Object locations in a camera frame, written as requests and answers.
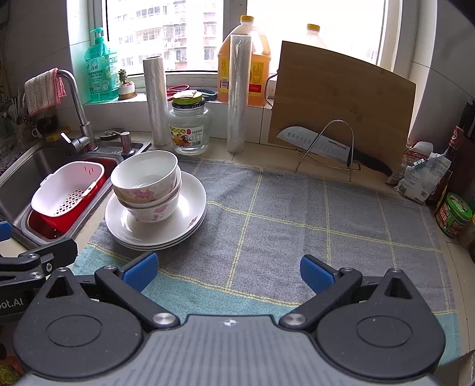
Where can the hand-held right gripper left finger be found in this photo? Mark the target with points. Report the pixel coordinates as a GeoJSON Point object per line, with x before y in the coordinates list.
{"type": "Point", "coordinates": [139, 272]}

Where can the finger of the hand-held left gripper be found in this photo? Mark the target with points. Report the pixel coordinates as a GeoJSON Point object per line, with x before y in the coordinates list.
{"type": "Point", "coordinates": [55, 254]}
{"type": "Point", "coordinates": [5, 231]}

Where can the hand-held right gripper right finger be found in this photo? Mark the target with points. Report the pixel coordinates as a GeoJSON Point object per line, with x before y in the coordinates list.
{"type": "Point", "coordinates": [317, 274]}

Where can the white floral bowl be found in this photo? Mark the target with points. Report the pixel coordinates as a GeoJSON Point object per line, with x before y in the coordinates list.
{"type": "Point", "coordinates": [144, 174]}
{"type": "Point", "coordinates": [156, 215]}
{"type": "Point", "coordinates": [175, 191]}

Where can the grey checked towel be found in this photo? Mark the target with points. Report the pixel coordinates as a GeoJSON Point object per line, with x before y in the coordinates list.
{"type": "Point", "coordinates": [282, 237]}

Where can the steel sink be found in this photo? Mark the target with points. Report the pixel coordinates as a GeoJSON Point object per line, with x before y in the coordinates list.
{"type": "Point", "coordinates": [18, 174]}

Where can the utensil holder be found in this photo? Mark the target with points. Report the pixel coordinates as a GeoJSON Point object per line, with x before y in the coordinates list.
{"type": "Point", "coordinates": [20, 130]}

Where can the yellow sponge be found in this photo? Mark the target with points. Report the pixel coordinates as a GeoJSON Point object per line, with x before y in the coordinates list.
{"type": "Point", "coordinates": [55, 135]}

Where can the steel soap dispenser pump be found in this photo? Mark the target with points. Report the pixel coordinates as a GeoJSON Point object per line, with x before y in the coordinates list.
{"type": "Point", "coordinates": [128, 144]}

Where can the sink strainer plug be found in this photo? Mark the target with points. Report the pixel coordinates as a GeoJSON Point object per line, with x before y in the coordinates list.
{"type": "Point", "coordinates": [111, 134]}

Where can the pink dishcloth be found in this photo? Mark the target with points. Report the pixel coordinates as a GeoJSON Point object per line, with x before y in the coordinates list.
{"type": "Point", "coordinates": [42, 92]}

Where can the white crumpled packet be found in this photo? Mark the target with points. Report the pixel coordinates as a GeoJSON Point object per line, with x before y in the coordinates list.
{"type": "Point", "coordinates": [423, 178]}

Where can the steel faucet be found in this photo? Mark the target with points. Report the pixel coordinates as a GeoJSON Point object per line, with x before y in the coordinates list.
{"type": "Point", "coordinates": [79, 107]}

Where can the green-lidded jar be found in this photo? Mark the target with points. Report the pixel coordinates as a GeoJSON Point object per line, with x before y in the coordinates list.
{"type": "Point", "coordinates": [452, 217]}

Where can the glass jar with yellow lid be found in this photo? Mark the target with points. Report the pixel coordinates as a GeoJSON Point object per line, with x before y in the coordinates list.
{"type": "Point", "coordinates": [189, 133]}

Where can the red and white carton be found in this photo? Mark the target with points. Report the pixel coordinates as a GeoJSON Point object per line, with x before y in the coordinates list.
{"type": "Point", "coordinates": [413, 152]}

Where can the short plastic bag roll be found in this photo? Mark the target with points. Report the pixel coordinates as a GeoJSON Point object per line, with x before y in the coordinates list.
{"type": "Point", "coordinates": [156, 104]}

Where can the dark sauce bottle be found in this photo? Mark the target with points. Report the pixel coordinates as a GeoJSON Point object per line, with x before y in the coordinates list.
{"type": "Point", "coordinates": [451, 159]}

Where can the wooden cutting board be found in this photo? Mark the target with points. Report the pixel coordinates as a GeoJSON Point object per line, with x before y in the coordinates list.
{"type": "Point", "coordinates": [334, 96]}

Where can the small potted plant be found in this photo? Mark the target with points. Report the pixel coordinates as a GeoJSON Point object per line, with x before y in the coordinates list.
{"type": "Point", "coordinates": [126, 89]}

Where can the green dish soap bottle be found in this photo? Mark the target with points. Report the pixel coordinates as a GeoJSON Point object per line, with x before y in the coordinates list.
{"type": "Point", "coordinates": [100, 70]}

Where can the dark blue lid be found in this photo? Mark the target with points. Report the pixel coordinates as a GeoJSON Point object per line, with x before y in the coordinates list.
{"type": "Point", "coordinates": [206, 94]}

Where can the tall plastic wrap roll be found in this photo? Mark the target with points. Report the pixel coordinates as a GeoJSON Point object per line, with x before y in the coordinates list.
{"type": "Point", "coordinates": [240, 96]}

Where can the orange cooking oil bottle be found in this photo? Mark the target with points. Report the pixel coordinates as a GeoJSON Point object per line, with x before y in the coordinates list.
{"type": "Point", "coordinates": [260, 78]}

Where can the knife block with knives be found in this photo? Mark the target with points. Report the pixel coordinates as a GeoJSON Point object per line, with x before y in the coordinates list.
{"type": "Point", "coordinates": [467, 118]}

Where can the clear yellow-capped oil bottle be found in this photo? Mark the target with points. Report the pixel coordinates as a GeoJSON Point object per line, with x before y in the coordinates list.
{"type": "Point", "coordinates": [314, 37]}

